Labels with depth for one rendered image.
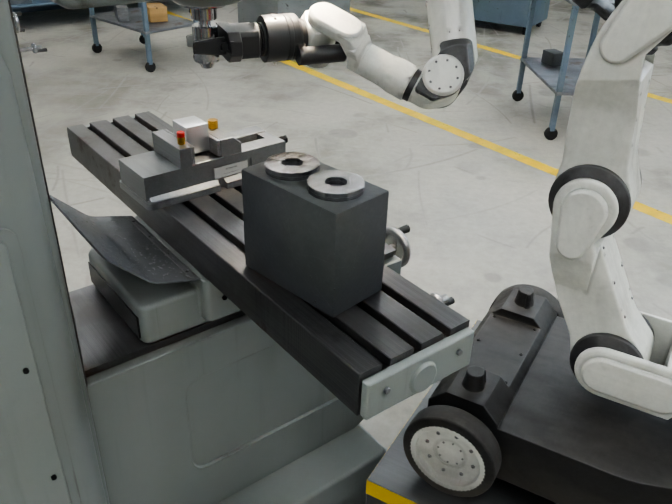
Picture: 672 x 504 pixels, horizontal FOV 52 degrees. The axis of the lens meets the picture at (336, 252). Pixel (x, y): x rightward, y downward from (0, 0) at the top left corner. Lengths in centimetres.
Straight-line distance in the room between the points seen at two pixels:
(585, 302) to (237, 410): 79
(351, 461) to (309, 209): 95
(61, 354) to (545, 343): 106
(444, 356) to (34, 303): 65
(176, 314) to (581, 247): 77
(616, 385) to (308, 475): 79
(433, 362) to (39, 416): 67
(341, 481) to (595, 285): 81
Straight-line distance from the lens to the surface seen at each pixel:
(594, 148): 132
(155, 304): 136
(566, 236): 133
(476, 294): 288
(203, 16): 134
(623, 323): 146
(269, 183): 110
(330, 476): 182
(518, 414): 150
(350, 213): 103
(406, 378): 106
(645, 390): 147
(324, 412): 182
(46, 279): 119
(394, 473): 157
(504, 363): 159
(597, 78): 125
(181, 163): 146
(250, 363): 157
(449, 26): 140
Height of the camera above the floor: 156
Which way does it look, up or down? 30 degrees down
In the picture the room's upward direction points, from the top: 2 degrees clockwise
